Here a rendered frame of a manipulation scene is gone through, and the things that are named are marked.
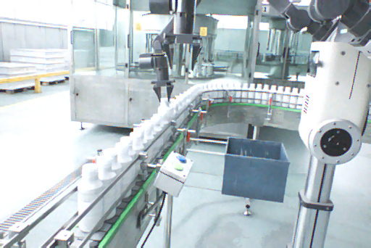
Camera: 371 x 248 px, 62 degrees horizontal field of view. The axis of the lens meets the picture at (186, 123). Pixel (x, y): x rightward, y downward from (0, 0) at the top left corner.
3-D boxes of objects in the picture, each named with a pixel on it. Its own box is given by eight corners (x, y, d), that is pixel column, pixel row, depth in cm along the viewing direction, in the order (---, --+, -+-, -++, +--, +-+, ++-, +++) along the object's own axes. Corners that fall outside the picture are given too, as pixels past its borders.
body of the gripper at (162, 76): (154, 83, 142) (153, 67, 141) (175, 83, 140) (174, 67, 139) (150, 85, 136) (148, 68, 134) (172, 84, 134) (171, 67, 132)
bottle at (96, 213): (74, 232, 75) (72, 170, 71) (85, 219, 80) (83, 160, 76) (98, 235, 74) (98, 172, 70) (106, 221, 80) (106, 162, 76)
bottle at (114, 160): (122, 199, 92) (122, 146, 88) (121, 209, 86) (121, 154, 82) (101, 199, 91) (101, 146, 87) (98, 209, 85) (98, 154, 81)
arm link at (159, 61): (165, 54, 132) (168, 54, 137) (150, 54, 133) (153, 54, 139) (167, 69, 134) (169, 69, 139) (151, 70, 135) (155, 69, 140)
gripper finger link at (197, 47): (198, 72, 86) (200, 37, 83) (173, 69, 87) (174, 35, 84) (201, 70, 92) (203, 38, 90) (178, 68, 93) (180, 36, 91)
